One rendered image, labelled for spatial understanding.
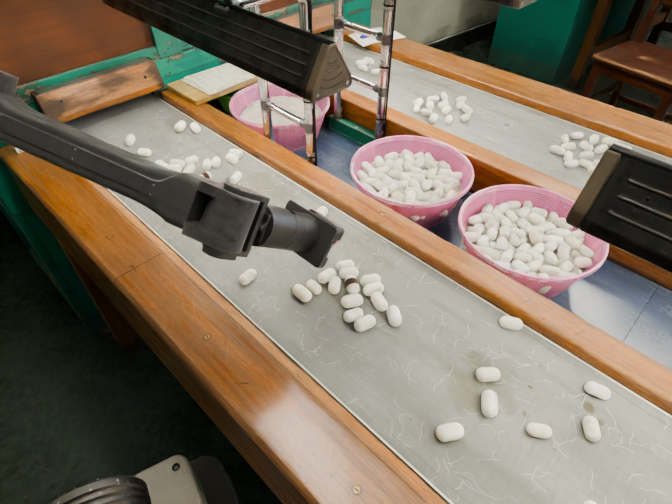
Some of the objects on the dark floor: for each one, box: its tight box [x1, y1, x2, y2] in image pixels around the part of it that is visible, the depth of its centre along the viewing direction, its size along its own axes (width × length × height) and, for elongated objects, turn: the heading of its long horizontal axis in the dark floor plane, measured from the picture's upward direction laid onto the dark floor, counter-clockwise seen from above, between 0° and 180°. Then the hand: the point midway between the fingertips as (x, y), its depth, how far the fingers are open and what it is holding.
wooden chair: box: [581, 0, 672, 125], centre depth 218 cm, size 44×43×91 cm
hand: (335, 238), depth 75 cm, fingers closed
